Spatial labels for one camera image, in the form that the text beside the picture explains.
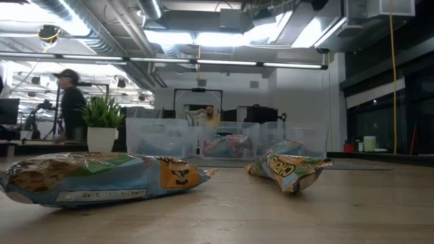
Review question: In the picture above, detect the green snack packet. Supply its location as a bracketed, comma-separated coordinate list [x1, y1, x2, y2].
[203, 137, 231, 159]

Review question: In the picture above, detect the orange-blue granola bar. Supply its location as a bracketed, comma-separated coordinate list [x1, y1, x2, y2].
[0, 151, 218, 208]
[267, 140, 303, 157]

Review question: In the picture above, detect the person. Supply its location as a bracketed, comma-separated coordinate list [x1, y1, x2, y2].
[199, 104, 221, 129]
[52, 68, 88, 143]

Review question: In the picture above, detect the clear plastic bin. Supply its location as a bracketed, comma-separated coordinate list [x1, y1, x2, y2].
[125, 117, 200, 159]
[199, 121, 261, 161]
[259, 121, 329, 159]

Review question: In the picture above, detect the long ceiling light strip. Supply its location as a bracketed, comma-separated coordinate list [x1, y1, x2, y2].
[0, 51, 329, 71]

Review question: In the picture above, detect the small crumpled snack bag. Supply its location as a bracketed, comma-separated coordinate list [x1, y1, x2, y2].
[244, 152, 334, 194]

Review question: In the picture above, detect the green plant in white pot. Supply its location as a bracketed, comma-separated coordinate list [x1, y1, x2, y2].
[78, 96, 127, 153]

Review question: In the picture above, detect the pale green cup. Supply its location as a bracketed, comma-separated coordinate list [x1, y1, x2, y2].
[363, 136, 377, 153]

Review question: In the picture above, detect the black background equipment stand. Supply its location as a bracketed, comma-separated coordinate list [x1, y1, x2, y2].
[23, 99, 64, 140]

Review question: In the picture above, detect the black monitor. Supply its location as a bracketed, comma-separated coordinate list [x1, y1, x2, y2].
[0, 98, 20, 125]

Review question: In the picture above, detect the black background frame rig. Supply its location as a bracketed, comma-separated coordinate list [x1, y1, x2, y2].
[173, 87, 224, 119]

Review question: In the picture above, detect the silver ceiling duct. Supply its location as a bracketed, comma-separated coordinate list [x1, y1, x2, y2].
[30, 0, 167, 91]

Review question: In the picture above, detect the yellow extension cable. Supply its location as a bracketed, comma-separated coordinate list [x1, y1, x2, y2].
[388, 0, 398, 155]

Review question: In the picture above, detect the black ceiling cable reel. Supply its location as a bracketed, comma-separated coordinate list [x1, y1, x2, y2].
[37, 24, 62, 44]

